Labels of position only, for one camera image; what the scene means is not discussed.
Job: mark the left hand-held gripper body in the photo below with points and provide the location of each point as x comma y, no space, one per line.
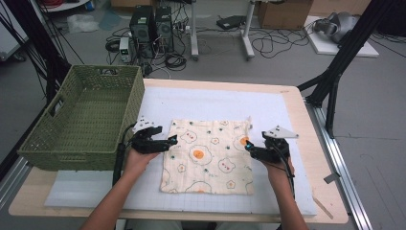
146,145

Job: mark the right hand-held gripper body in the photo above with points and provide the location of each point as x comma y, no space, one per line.
271,151

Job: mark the cream printed cloth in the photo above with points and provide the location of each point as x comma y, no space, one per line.
207,156

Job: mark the green woven basket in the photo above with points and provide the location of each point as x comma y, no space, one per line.
63,140

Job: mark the person's left hand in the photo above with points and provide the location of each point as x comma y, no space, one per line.
139,163

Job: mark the person's right hand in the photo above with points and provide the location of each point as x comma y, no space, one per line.
279,171

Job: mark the white grid mat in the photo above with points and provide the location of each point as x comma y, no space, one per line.
210,102

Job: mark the grey tape piece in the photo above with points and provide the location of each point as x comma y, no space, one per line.
331,178

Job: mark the small grey power supply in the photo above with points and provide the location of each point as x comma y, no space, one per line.
125,49

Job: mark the large black computer tower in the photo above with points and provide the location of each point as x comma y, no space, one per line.
140,30

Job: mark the slim black computer tower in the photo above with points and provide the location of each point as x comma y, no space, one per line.
164,28

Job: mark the white desk leg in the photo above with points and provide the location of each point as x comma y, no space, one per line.
194,32
247,35

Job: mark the white floor board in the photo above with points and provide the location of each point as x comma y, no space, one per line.
322,46

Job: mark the flat black device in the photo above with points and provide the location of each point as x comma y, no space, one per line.
230,22

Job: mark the brown cardboard box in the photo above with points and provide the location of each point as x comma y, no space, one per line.
284,14

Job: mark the clear plastic bag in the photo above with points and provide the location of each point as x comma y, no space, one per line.
81,23

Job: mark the grey headset device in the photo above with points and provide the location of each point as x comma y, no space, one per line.
340,24

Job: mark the wide cardboard box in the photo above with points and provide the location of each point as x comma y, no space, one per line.
338,6

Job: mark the white cabinet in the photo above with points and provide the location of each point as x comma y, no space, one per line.
8,41

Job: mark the long aluminium rail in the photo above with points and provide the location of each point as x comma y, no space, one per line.
344,179

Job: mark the short aluminium rail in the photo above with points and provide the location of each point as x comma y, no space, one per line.
12,180

